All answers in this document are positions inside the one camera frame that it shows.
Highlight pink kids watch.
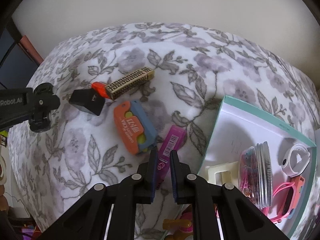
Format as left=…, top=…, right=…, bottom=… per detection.
left=262, top=181, right=300, bottom=225

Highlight teal cardboard box lid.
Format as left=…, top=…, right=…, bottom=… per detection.
left=196, top=95, right=318, bottom=240

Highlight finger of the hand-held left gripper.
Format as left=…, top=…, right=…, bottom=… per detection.
left=32, top=82, right=61, bottom=113

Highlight floral printed blanket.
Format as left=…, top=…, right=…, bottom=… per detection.
left=7, top=22, right=320, bottom=240

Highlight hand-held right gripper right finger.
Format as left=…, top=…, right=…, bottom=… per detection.
left=170, top=150, right=290, bottom=240

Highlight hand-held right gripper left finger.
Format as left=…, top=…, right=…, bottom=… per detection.
left=37, top=149, right=158, bottom=240

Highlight brown dog toy pink outfit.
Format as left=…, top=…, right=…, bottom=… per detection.
left=162, top=205, right=218, bottom=240

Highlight dark blue cabinet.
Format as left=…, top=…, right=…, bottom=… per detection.
left=0, top=30, right=38, bottom=88

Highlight gold patterned lighter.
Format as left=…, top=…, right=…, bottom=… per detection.
left=105, top=66, right=155, bottom=101

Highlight cream hair claw clip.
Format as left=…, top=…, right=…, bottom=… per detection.
left=207, top=161, right=239, bottom=188

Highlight white smartwatch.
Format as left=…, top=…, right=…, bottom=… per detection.
left=278, top=142, right=312, bottom=179

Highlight purple plastic item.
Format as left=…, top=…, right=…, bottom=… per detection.
left=21, top=226, right=40, bottom=240

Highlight small black box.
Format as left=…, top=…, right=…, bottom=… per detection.
left=69, top=88, right=105, bottom=117

